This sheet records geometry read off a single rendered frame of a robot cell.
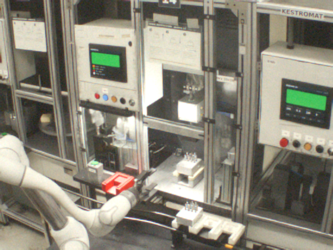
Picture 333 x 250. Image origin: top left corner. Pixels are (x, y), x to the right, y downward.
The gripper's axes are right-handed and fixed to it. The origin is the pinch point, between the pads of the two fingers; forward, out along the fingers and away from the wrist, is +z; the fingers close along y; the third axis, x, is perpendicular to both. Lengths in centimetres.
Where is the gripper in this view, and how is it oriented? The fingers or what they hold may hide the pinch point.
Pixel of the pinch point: (151, 178)
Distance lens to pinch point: 248.4
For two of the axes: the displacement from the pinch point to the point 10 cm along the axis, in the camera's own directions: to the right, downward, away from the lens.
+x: -8.6, -1.9, 4.6
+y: -0.2, -9.1, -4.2
